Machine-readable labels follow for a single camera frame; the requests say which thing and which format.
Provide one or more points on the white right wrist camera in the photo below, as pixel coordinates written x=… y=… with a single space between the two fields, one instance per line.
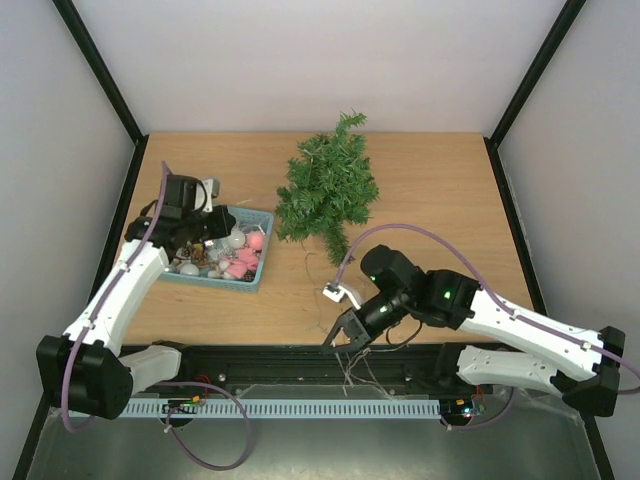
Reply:
x=338 y=292

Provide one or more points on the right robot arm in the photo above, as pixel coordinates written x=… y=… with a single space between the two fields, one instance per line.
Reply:
x=574 y=364

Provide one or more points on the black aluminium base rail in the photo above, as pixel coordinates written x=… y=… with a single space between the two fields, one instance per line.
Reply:
x=429 y=369

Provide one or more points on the light blue plastic basket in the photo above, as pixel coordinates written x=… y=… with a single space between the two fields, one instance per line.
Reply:
x=183 y=271

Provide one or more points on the pink felt ornament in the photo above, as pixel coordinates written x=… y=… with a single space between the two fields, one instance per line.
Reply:
x=245 y=260

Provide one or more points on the pine cone ornament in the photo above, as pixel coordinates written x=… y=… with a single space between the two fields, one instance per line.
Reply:
x=199 y=257

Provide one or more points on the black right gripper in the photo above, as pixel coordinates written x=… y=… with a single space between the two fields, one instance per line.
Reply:
x=358 y=325

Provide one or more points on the small green christmas tree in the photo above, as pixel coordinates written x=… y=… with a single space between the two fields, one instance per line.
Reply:
x=329 y=184

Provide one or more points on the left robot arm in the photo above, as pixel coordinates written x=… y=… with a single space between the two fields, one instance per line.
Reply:
x=83 y=370

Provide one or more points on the light blue cable duct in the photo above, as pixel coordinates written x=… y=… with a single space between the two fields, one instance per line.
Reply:
x=286 y=409

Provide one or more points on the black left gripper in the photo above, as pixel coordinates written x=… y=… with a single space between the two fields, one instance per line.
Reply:
x=225 y=224

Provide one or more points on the white ball ornament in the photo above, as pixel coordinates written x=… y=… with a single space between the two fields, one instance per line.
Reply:
x=236 y=240

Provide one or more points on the pink pompom ornament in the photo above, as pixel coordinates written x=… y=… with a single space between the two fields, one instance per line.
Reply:
x=256 y=240

